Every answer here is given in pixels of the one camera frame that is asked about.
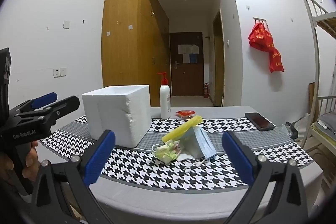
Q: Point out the white wall switch plate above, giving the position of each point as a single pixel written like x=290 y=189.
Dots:
x=66 y=24

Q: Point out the yellow foam tube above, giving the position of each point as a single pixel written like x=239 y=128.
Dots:
x=181 y=129

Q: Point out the houndstooth tablecloth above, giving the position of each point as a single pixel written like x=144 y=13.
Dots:
x=147 y=174

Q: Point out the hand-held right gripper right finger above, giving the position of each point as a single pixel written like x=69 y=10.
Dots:
x=237 y=158

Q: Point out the black smartphone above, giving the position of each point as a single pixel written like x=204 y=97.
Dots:
x=259 y=121

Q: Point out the red fire extinguisher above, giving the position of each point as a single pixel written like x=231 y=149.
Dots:
x=206 y=91

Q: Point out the wooden wardrobe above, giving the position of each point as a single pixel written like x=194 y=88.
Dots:
x=123 y=42

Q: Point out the wooden side door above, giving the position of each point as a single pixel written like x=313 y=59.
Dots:
x=219 y=61

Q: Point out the white paper notice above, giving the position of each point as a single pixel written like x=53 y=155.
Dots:
x=185 y=58
x=188 y=48
x=195 y=48
x=181 y=49

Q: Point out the brown wooden board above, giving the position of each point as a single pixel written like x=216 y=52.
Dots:
x=312 y=100

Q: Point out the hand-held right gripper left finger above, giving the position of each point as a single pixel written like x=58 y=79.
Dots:
x=101 y=158

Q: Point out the metal bunk bed frame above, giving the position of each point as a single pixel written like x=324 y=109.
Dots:
x=313 y=29

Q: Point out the blue paper notice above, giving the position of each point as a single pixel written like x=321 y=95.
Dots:
x=193 y=58

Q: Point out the blue face mask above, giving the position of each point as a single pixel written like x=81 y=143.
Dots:
x=200 y=142

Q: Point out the person's left hand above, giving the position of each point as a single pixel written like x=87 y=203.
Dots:
x=34 y=158

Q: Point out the red snack packet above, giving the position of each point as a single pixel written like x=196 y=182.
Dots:
x=185 y=113

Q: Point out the black plastic device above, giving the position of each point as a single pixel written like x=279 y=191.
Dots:
x=292 y=130

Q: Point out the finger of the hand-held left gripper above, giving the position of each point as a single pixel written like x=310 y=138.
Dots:
x=65 y=104
x=46 y=98

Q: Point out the dark brown entrance door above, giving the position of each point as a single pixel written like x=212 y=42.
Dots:
x=186 y=77

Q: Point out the white pump lotion bottle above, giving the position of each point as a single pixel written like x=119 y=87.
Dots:
x=164 y=100

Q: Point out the grey folded bedding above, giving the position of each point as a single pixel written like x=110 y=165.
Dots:
x=326 y=120

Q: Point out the metal wall hook rack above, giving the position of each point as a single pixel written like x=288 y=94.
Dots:
x=260 y=19

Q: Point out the white foam box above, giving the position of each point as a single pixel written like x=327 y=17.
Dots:
x=113 y=113

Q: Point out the green tissue packet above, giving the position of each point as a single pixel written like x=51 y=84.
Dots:
x=168 y=153

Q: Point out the red plastic bag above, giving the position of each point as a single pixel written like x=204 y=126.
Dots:
x=260 y=37

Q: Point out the white wall socket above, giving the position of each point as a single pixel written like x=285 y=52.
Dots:
x=63 y=71
x=56 y=72

